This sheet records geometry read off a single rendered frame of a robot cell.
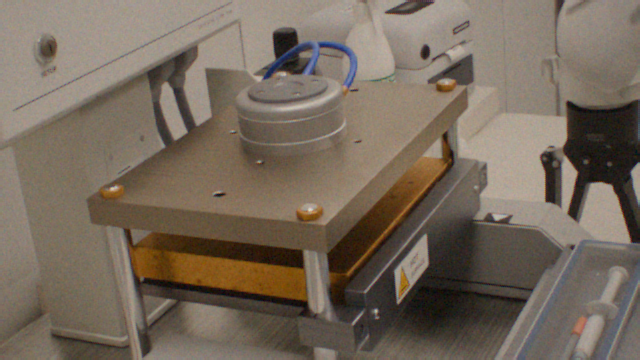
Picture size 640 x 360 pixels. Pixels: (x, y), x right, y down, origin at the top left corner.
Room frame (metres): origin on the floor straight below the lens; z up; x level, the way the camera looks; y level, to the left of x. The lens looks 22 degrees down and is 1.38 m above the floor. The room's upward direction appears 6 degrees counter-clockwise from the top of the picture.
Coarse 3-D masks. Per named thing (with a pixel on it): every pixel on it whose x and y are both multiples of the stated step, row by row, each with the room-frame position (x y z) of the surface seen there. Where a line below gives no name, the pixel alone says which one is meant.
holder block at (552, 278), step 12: (564, 252) 0.73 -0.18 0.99; (564, 264) 0.72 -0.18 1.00; (552, 276) 0.70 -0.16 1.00; (540, 300) 0.67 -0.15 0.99; (528, 312) 0.65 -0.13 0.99; (636, 312) 0.64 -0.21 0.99; (528, 324) 0.63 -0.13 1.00; (636, 324) 0.62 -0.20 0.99; (516, 336) 0.62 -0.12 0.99; (624, 336) 0.61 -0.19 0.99; (636, 336) 0.60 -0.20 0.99; (516, 348) 0.61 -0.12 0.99; (624, 348) 0.59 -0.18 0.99; (636, 348) 0.59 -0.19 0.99
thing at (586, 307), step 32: (576, 256) 0.71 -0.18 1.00; (608, 256) 0.70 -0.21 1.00; (576, 288) 0.66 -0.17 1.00; (608, 288) 0.66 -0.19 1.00; (544, 320) 0.62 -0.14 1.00; (576, 320) 0.62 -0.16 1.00; (608, 320) 0.61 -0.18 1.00; (544, 352) 0.58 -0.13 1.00; (576, 352) 0.58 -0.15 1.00; (608, 352) 0.58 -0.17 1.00
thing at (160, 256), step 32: (448, 160) 0.79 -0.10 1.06; (416, 192) 0.73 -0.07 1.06; (384, 224) 0.68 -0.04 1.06; (160, 256) 0.68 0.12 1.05; (192, 256) 0.67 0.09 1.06; (224, 256) 0.66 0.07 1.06; (256, 256) 0.66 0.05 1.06; (288, 256) 0.65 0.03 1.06; (352, 256) 0.64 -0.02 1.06; (160, 288) 0.69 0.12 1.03; (192, 288) 0.68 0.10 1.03; (224, 288) 0.66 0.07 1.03; (256, 288) 0.65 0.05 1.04; (288, 288) 0.64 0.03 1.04
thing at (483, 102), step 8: (480, 88) 1.76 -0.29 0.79; (488, 88) 1.76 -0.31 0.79; (496, 88) 1.75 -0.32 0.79; (472, 96) 1.72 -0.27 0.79; (480, 96) 1.72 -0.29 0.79; (488, 96) 1.72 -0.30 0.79; (496, 96) 1.75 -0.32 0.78; (472, 104) 1.68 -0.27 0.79; (480, 104) 1.68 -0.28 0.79; (488, 104) 1.72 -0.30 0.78; (496, 104) 1.75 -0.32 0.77; (464, 112) 1.65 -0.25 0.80; (472, 112) 1.65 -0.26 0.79; (480, 112) 1.68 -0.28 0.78; (488, 112) 1.71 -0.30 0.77; (496, 112) 1.75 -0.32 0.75; (464, 120) 1.62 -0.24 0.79; (472, 120) 1.65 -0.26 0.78; (480, 120) 1.68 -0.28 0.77; (488, 120) 1.71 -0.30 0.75; (464, 128) 1.62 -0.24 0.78; (472, 128) 1.65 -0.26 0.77; (480, 128) 1.68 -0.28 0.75; (464, 136) 1.62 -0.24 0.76; (472, 136) 1.65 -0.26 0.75; (40, 288) 1.19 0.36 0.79; (40, 296) 1.19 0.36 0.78
